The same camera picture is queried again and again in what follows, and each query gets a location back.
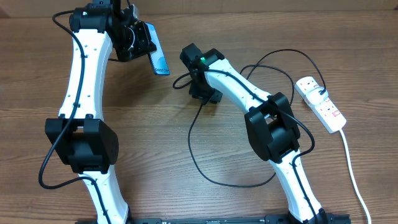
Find blue Samsung Galaxy smartphone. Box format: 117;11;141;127
146;22;170;76

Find black USB-C charging cable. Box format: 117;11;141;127
187;49;327;189

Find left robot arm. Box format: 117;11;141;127
45;0;170;223

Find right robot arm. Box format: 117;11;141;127
180;44;328;223

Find white charger plug adapter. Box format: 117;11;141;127
305;86;328;107

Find white power strip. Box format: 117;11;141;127
295;77;346;133

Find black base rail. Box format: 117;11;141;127
74;213;352;224

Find white power strip cord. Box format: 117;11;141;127
338;128;373;224

